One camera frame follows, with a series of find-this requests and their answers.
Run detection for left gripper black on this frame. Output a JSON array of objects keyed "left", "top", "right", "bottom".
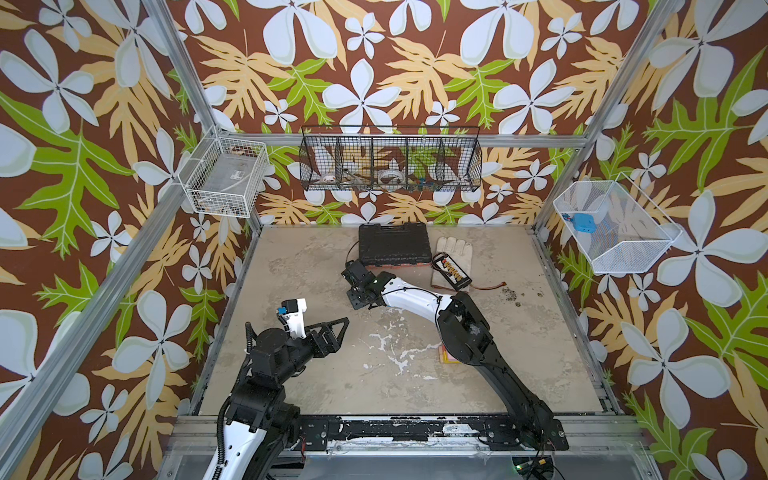
[{"left": 274, "top": 317, "right": 348, "bottom": 388}]

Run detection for yellow rectangular block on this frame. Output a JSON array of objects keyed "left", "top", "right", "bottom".
[{"left": 438, "top": 345, "right": 460, "bottom": 364}]

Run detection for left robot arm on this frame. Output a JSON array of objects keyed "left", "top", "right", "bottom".
[{"left": 204, "top": 317, "right": 349, "bottom": 479}]

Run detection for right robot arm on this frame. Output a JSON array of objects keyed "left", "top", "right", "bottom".
[{"left": 342, "top": 260, "right": 569, "bottom": 451}]

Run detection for black tool case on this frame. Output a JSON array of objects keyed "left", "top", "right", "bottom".
[{"left": 358, "top": 222, "right": 433, "bottom": 267}]

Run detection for black battery holder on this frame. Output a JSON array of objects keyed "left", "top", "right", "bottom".
[{"left": 431, "top": 252, "right": 472, "bottom": 291}]

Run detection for beige work glove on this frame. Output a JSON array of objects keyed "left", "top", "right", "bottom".
[{"left": 430, "top": 236, "right": 473, "bottom": 291}]

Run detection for blue object in basket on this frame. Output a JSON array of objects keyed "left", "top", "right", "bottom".
[{"left": 570, "top": 213, "right": 597, "bottom": 234}]

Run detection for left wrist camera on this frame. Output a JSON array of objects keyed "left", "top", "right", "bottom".
[{"left": 277, "top": 298, "right": 307, "bottom": 339}]

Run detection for black wire basket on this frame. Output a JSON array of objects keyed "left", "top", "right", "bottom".
[{"left": 298, "top": 125, "right": 483, "bottom": 192}]

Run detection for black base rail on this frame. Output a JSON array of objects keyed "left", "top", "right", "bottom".
[{"left": 292, "top": 414, "right": 570, "bottom": 452}]

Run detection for white wire basket left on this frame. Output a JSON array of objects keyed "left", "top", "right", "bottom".
[{"left": 179, "top": 128, "right": 271, "bottom": 219}]

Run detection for white wire basket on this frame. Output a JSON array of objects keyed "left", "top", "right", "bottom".
[
  {"left": 179, "top": 128, "right": 271, "bottom": 219},
  {"left": 554, "top": 174, "right": 683, "bottom": 275}
]

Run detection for white wire basket right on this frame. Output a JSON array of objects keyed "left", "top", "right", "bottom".
[{"left": 554, "top": 174, "right": 683, "bottom": 275}]

